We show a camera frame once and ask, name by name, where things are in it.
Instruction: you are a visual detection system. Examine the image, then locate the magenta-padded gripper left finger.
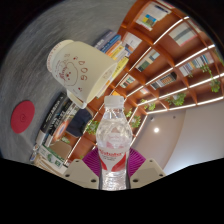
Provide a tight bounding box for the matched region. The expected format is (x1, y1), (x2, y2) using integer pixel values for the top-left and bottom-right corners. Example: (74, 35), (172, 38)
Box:
(62, 148), (101, 191)

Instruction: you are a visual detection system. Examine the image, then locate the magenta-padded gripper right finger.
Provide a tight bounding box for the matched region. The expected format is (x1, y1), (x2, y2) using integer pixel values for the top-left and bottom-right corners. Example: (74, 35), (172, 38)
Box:
(128, 147), (167, 190)

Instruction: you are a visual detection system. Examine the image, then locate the clear plastic water bottle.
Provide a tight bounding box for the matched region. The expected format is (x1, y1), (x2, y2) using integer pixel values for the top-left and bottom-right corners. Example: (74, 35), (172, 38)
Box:
(95, 95), (133, 191)

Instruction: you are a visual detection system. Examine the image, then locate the tall green white carton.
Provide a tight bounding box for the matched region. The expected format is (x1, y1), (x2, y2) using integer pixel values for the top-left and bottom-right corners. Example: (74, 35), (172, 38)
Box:
(30, 142), (69, 173)

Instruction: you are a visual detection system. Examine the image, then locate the chair with dark jacket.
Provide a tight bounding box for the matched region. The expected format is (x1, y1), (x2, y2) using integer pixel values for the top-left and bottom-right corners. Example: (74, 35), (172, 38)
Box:
(65, 107), (95, 138)

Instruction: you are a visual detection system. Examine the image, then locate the stack of dark books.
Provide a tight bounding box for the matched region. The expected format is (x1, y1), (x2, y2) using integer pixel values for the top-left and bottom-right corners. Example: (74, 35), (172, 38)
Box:
(33, 91), (82, 158)

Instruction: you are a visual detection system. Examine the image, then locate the flat round red coaster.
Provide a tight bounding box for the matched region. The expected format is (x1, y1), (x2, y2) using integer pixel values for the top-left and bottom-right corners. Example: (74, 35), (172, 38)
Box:
(10, 100), (36, 135)

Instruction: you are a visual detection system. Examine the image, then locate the white printed mug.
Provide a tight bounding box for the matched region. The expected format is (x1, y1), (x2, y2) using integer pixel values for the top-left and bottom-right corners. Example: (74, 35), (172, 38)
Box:
(46, 39), (118, 110)

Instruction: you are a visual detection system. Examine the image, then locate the wooden shelf unit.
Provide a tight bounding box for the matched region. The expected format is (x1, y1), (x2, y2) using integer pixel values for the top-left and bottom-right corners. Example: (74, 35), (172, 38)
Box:
(64, 0), (224, 162)

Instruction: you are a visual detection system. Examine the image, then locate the stack of colourful books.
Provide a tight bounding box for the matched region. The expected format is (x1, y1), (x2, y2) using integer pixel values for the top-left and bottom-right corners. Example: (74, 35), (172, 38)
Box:
(94, 29), (130, 98)

